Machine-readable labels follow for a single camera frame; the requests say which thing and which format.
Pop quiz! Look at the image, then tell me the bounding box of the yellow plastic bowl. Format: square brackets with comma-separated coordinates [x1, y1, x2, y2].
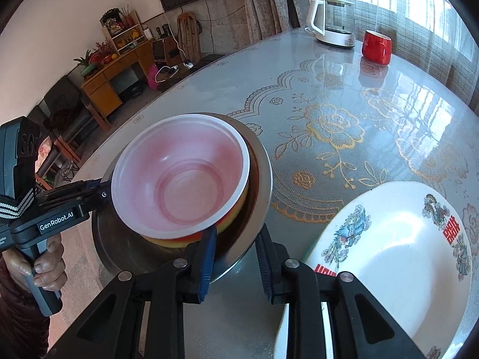
[141, 189, 250, 250]

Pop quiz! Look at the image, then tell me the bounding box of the red ceramic mug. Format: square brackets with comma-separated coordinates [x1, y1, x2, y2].
[362, 30, 392, 66]

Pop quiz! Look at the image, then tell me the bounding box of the stainless steel bowl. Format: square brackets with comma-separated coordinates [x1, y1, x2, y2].
[91, 113, 273, 281]

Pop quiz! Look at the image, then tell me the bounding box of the wicker chair back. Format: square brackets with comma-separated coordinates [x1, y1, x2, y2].
[177, 12, 202, 64]

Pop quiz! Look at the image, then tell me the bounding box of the red plastic bowl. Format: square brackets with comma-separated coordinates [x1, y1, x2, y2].
[111, 113, 250, 240]

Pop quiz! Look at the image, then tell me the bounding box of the white sheer curtain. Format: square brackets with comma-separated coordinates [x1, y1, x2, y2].
[347, 0, 478, 112]

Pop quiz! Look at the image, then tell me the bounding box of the wooden cabinet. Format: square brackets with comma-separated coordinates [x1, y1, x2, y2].
[81, 10, 154, 118]

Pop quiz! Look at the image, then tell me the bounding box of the white glass kettle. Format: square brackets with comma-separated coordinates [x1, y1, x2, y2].
[306, 0, 356, 49]

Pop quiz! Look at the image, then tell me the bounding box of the person's left hand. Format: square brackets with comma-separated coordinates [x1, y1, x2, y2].
[2, 233, 67, 292]

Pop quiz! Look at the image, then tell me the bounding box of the large white dragon plate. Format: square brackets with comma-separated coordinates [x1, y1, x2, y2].
[273, 181, 474, 359]

